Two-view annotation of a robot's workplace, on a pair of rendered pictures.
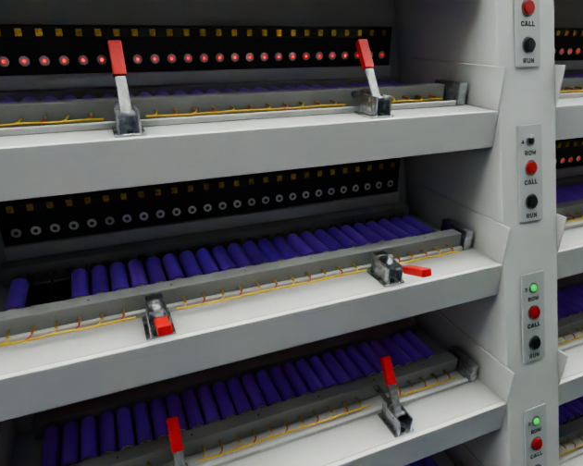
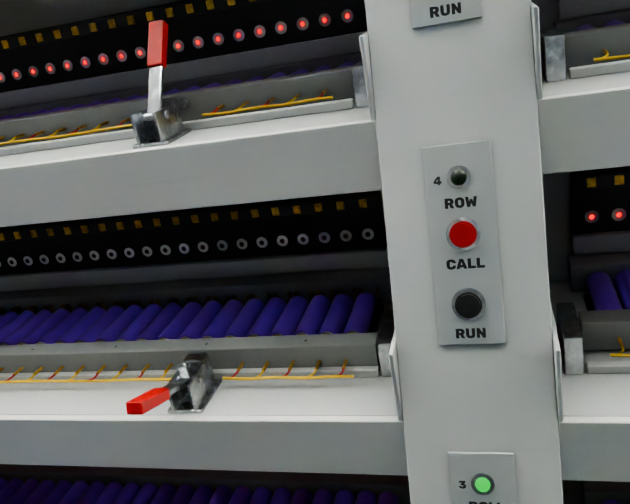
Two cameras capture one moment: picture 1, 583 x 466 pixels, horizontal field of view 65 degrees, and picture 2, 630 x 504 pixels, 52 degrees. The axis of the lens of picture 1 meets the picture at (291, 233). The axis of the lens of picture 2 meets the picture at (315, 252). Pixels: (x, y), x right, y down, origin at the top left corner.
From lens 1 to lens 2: 0.52 m
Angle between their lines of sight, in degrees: 37
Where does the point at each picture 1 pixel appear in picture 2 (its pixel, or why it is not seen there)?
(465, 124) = (302, 149)
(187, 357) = not seen: outside the picture
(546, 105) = (508, 100)
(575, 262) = not seen: outside the picture
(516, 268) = (438, 435)
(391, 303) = (178, 441)
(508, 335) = not seen: outside the picture
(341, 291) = (114, 404)
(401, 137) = (180, 176)
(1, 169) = not seen: outside the picture
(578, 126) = not seen: outside the picture
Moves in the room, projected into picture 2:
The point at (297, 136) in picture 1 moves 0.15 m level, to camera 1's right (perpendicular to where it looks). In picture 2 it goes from (21, 180) to (153, 158)
